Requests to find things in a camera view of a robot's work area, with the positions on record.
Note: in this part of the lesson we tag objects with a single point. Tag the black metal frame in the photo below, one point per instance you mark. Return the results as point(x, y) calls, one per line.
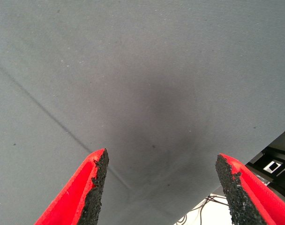
point(280, 180)

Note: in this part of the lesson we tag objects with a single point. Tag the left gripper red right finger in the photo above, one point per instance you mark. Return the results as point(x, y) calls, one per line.
point(255, 199)

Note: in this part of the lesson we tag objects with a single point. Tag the dark grey table cloth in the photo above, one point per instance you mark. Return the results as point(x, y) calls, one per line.
point(133, 70)

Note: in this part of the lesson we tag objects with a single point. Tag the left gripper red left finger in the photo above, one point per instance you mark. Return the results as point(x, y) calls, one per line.
point(72, 194)

